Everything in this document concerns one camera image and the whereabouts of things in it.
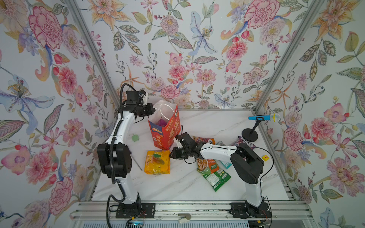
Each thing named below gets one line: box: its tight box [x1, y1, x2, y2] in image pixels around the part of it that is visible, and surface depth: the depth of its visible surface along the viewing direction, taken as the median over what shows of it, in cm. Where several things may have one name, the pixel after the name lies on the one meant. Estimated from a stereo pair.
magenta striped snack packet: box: [230, 135, 257, 149], surface depth 100 cm
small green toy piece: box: [131, 133, 140, 143], surface depth 106 cm
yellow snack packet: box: [144, 150, 171, 176], surface depth 88 cm
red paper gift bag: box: [147, 99, 182, 151], surface depth 88 cm
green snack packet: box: [201, 168, 232, 192], surface depth 84 cm
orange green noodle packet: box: [196, 158, 220, 176], surface depth 88 cm
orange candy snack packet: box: [192, 135, 216, 145], surface depth 101 cm
